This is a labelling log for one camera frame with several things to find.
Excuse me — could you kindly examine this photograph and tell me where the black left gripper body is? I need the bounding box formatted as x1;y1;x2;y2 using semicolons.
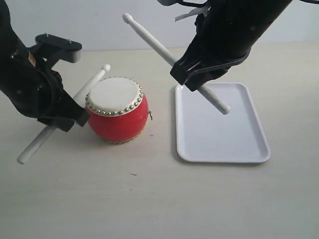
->
0;49;68;120

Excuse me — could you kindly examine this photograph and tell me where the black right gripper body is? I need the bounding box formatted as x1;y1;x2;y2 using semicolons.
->
187;14;252;76

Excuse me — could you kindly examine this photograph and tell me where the white drumstick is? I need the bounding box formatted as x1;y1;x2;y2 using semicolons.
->
17;64;111;165
122;13;230;115

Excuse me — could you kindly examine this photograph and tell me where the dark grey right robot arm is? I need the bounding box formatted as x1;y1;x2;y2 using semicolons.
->
170;0;291;91

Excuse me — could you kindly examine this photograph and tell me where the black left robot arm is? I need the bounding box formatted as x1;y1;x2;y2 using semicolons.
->
0;0;90;132

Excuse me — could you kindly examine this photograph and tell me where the small red drum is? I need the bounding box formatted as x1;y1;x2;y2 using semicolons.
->
85;77;150;143

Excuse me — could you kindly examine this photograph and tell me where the white rectangular plastic tray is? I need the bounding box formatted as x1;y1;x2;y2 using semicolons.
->
175;82;271;163

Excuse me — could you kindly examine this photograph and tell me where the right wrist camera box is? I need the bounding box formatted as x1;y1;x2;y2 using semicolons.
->
157;0;207;7

